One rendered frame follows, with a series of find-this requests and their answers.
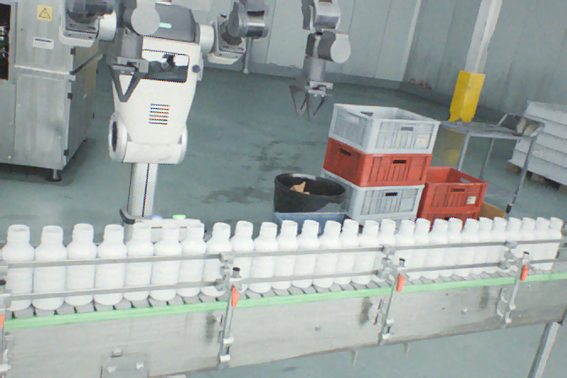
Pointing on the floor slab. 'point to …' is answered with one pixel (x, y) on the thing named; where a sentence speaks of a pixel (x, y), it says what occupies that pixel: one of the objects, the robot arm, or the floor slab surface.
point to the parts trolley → (490, 151)
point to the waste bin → (288, 202)
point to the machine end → (44, 89)
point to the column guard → (466, 96)
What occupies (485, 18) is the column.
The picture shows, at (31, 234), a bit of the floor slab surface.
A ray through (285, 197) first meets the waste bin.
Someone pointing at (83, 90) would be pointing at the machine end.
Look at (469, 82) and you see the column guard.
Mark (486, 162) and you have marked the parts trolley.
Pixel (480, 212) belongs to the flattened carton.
